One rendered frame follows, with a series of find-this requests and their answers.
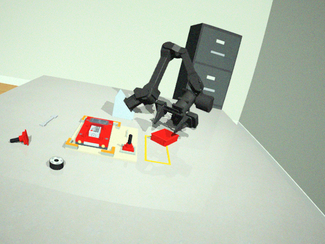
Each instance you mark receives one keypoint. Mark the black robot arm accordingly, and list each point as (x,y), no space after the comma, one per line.
(150,93)

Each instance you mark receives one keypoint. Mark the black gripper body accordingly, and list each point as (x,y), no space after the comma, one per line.
(179,109)

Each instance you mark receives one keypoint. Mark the black toy tyre with white hub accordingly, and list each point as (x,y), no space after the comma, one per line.
(56,163)

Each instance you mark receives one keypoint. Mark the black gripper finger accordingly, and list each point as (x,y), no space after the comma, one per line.
(185,122)
(159,114)

